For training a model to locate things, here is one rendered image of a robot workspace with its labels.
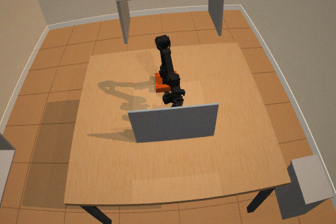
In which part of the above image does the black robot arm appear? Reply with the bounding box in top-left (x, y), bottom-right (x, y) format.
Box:
top-left (155, 35), bottom-right (181, 104)

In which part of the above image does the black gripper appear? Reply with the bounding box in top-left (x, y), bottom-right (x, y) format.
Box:
top-left (172, 89), bottom-right (185, 107)

